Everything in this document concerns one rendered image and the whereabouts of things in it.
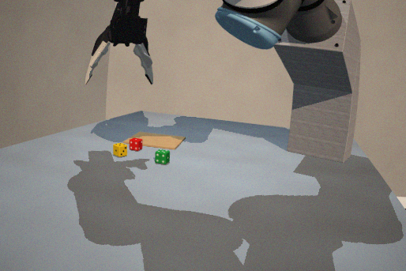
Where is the red die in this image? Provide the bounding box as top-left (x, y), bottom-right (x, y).
top-left (130, 138), bottom-right (142, 151)

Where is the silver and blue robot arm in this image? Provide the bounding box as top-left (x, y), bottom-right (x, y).
top-left (215, 0), bottom-right (342, 50)

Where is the green die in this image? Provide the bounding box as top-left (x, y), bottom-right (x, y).
top-left (155, 149), bottom-right (170, 164)

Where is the yellow die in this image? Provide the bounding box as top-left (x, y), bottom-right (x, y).
top-left (113, 143), bottom-right (127, 157)

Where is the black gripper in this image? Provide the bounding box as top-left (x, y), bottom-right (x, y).
top-left (85, 0), bottom-right (153, 85)

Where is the tan mat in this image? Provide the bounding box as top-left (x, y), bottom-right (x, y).
top-left (123, 132), bottom-right (186, 150)

